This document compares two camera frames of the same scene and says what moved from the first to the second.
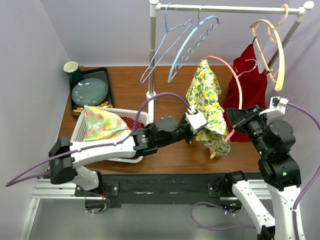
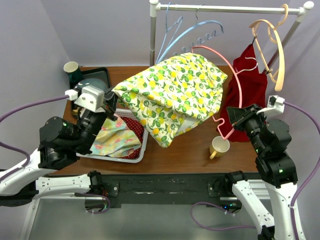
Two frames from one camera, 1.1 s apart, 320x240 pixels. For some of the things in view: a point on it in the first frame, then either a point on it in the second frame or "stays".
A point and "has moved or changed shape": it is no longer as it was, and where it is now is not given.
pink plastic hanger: (230, 65) has moved or changed shape
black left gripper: (190, 135) to (110, 101)
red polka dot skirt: (130, 122) stays
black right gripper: (237, 116) stays
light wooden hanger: (276, 31) stays
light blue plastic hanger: (181, 45) to (198, 41)
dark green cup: (72, 69) stays
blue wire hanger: (166, 30) to (167, 29)
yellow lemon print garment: (204, 97) to (173, 93)
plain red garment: (247, 86) stays
